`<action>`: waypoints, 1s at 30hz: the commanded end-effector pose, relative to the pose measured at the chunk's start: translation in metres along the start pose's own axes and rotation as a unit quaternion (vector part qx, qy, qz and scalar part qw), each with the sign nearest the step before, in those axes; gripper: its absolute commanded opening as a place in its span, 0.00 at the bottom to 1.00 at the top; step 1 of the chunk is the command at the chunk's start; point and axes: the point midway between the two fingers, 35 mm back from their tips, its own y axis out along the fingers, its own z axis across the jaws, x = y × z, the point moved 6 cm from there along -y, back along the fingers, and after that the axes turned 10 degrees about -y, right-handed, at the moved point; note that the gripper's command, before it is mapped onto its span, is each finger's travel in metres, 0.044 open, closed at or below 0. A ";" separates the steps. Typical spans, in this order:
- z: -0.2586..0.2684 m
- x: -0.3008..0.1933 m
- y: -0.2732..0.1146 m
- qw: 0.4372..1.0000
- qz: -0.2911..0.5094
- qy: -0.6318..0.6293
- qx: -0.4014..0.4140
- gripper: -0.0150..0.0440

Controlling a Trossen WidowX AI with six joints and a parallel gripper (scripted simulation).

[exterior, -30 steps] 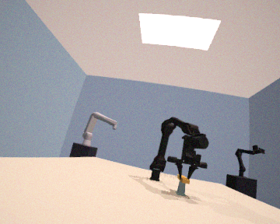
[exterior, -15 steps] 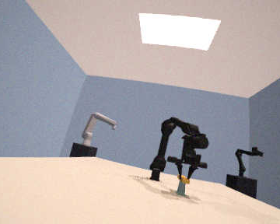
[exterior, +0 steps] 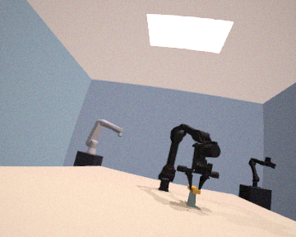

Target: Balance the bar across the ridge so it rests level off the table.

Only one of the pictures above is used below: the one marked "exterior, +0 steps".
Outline orange bar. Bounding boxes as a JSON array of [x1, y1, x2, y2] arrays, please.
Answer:
[[187, 184, 201, 194]]

